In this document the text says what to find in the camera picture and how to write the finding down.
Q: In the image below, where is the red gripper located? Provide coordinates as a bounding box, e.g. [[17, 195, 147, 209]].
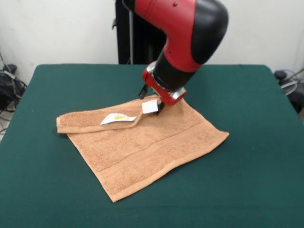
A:
[[138, 69, 182, 116]]

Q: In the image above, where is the orange terry towel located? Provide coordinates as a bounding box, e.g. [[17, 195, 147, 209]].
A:
[[56, 95, 230, 203]]

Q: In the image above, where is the dark green table cloth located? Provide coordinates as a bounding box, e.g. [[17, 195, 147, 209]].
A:
[[0, 63, 304, 228]]

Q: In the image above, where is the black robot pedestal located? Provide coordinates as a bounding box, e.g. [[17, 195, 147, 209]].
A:
[[112, 0, 167, 65]]

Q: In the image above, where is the black cable tangle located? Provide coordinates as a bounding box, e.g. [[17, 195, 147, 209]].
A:
[[0, 63, 28, 114], [274, 68, 304, 114]]

